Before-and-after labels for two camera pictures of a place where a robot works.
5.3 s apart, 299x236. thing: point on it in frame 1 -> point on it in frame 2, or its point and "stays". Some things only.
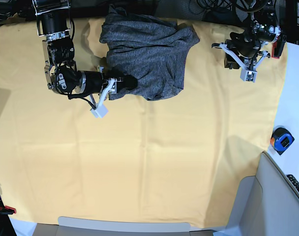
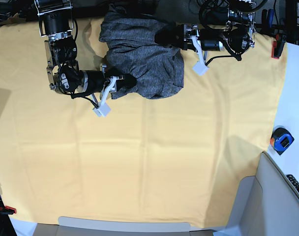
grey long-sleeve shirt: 153,49 stays
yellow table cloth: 183,159 stays
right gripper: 230,63 -> 174,35
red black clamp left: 7,210 stays
